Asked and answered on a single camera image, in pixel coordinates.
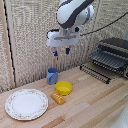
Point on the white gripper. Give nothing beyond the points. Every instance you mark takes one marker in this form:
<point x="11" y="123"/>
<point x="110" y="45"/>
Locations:
<point x="63" y="38"/>

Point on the yellow bowl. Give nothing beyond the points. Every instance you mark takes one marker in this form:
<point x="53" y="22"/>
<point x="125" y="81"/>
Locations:
<point x="63" y="87"/>

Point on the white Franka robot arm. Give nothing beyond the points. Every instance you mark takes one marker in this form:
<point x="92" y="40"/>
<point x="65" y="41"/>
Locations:
<point x="71" y="11"/>

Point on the blue mug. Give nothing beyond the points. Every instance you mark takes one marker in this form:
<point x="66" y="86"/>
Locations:
<point x="52" y="76"/>

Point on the yellow rectangular block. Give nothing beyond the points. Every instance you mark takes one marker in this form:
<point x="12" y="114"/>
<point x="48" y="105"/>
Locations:
<point x="58" y="98"/>

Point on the white floral rimmed plate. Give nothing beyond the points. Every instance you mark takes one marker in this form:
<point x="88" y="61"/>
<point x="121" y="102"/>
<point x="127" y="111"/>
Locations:
<point x="26" y="104"/>

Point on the thin wooden frame post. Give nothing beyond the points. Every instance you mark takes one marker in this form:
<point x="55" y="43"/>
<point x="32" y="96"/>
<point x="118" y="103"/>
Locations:
<point x="59" y="63"/>

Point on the wide wooden frame post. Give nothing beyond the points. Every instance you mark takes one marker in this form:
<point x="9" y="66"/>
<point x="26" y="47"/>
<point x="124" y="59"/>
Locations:
<point x="7" y="43"/>

